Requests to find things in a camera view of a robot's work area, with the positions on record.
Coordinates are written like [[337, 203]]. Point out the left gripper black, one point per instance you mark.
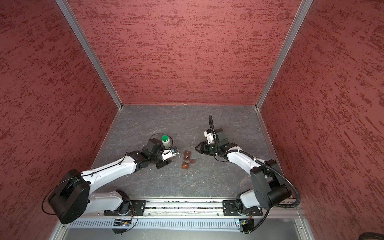
[[161, 164]]

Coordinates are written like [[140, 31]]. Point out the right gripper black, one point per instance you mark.
[[203, 148]]

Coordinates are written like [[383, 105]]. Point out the white bottle green cap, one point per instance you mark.
[[167, 142]]

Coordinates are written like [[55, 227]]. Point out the amber pill bottle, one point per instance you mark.
[[171, 156]]

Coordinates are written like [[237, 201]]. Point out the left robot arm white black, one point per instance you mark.
[[77, 195]]

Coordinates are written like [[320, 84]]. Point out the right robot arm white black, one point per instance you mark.
[[269, 188]]

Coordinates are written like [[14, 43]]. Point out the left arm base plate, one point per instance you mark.
[[135, 207]]

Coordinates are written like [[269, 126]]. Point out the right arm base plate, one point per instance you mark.
[[236, 208]]

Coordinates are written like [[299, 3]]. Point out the white slotted cable duct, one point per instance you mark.
[[231, 225]]

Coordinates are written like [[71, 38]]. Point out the aluminium frame rail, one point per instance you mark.
[[185, 208]]

